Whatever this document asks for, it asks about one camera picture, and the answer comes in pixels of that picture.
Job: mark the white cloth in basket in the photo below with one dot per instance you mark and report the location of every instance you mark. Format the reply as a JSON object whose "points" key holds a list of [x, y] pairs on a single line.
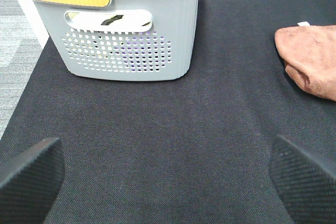
{"points": [[90, 19]]}

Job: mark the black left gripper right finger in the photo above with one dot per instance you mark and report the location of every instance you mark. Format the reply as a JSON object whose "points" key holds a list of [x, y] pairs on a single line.
{"points": [[304, 180]]}

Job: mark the black mesh table mat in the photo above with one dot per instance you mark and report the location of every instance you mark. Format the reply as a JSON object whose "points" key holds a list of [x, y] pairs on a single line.
{"points": [[192, 150]]}

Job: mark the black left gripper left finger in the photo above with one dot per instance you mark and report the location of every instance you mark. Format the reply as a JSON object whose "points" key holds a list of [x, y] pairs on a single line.
{"points": [[31, 181]]}

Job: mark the grey perforated laundry basket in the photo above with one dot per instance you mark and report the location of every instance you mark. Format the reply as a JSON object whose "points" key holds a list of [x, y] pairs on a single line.
{"points": [[124, 40]]}

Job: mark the brown microfibre towel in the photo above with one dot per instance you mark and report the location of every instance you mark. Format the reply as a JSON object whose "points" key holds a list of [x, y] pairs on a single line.
{"points": [[308, 53]]}

